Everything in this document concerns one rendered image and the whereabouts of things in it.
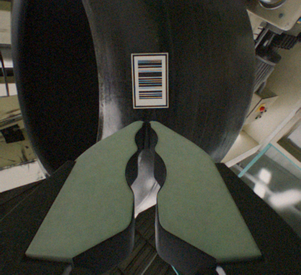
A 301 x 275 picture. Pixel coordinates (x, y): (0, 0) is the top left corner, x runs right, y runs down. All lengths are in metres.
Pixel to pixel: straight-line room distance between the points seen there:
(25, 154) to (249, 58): 0.79
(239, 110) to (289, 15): 0.22
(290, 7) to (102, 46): 0.37
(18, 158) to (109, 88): 0.69
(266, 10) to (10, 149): 0.87
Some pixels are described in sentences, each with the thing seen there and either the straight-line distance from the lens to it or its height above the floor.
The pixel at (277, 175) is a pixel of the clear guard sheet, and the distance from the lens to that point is 0.93.
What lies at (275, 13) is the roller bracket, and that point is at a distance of 0.55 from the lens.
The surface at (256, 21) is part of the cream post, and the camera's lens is 0.69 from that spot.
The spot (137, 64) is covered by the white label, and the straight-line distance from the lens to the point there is 0.26.
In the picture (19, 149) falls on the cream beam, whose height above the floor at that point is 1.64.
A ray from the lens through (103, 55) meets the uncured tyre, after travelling 0.29.
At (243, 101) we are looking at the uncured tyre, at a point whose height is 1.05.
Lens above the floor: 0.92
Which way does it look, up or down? 35 degrees up
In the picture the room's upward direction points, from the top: 154 degrees counter-clockwise
